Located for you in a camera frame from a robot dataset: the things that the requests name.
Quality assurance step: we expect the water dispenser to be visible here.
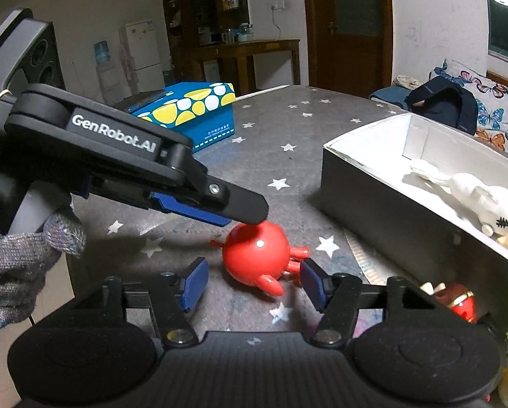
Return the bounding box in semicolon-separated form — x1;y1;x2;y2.
93;41;121;94

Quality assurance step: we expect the grey star print tablecloth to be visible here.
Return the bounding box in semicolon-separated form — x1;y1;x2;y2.
65;84;508;349

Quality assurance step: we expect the grey cardboard box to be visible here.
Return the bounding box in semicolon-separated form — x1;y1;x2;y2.
320;113;508;328

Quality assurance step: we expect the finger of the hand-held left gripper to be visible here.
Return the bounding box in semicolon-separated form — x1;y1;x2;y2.
186;159;268;224
150;191;232;227

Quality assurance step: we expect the butterfly print pillow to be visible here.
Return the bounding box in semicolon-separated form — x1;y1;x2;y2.
432;58;508;154

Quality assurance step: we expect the dark wooden cabinet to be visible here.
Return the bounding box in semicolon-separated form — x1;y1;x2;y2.
161;0;250;83

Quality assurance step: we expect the red and brown doll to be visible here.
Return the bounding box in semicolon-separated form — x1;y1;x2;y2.
419;281;477;324

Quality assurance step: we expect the white fridge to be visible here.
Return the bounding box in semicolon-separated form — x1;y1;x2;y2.
119;20;161;73

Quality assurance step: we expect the person's left hand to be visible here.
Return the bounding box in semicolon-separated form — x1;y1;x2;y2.
0;211;87;330

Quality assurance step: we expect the wooden side table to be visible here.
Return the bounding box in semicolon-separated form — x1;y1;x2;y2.
192;39;301;94

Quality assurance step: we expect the cream cloth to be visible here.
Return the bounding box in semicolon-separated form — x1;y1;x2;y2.
393;75;424;90

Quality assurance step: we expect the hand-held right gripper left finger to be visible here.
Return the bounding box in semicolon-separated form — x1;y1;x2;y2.
80;257;210;348

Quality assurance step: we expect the red octopus toy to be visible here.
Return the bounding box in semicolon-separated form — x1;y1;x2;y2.
210;221;312;296

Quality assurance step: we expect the dark backpack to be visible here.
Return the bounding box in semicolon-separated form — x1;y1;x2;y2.
404;77;479;137

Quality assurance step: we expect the white plush rabbit toy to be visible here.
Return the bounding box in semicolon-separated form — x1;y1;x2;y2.
409;158;508;236

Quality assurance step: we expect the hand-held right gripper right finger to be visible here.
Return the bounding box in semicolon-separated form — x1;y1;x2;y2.
300;257;439;348

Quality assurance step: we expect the blue spotted tissue box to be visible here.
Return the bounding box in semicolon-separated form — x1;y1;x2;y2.
128;81;236;154

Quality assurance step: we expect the brown wooden door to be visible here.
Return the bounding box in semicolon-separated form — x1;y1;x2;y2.
301;0;394;100

